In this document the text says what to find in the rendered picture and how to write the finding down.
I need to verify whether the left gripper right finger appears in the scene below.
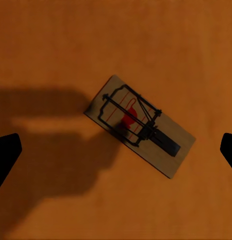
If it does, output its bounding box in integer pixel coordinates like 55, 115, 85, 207
220, 133, 232, 167

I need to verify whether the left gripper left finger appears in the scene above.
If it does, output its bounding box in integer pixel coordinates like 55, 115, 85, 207
0, 133, 22, 187

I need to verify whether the mousetrap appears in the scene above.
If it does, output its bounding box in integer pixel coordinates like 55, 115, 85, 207
84, 75, 196, 180

